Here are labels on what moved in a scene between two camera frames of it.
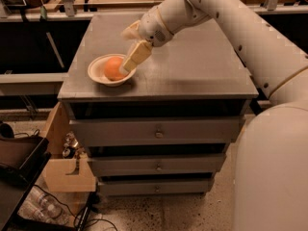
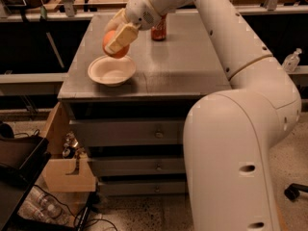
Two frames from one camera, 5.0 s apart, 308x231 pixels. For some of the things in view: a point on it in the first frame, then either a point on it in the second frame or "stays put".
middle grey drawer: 123,165 stays put
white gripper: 152,27 -> 141,12
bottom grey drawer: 153,187 stays put
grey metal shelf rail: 32,84 stays put
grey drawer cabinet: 169,130 stays put
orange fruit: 112,68 -> 120,53
